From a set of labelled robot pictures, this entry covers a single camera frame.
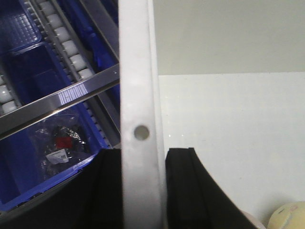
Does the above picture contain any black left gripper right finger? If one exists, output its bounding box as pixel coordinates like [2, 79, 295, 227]
[165, 148, 255, 229]

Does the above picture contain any steel shelf front rail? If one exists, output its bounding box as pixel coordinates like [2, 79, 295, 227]
[0, 64, 120, 140]

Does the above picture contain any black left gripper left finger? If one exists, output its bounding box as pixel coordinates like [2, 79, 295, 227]
[0, 149, 123, 229]

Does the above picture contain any clear bag with red part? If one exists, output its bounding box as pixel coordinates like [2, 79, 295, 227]
[31, 113, 91, 177]

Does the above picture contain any white plastic tote box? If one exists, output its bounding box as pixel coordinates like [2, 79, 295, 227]
[119, 0, 305, 229]

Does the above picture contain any blue bin lower shelf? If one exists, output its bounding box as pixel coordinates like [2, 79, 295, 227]
[0, 42, 107, 211]

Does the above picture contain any white roller track left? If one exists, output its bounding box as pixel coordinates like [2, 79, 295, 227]
[29, 0, 94, 82]

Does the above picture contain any yellow plush toy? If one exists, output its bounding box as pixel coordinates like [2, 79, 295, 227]
[267, 201, 305, 229]

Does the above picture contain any blue bin left side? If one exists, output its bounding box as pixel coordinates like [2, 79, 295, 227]
[0, 0, 41, 55]

